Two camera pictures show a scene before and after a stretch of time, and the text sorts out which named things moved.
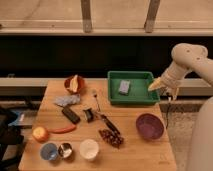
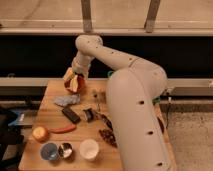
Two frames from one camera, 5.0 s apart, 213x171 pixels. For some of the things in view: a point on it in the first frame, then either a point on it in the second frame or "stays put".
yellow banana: (74, 83) stays put
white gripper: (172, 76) -> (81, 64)
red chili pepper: (63, 130) stays put
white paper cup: (89, 148) stays put
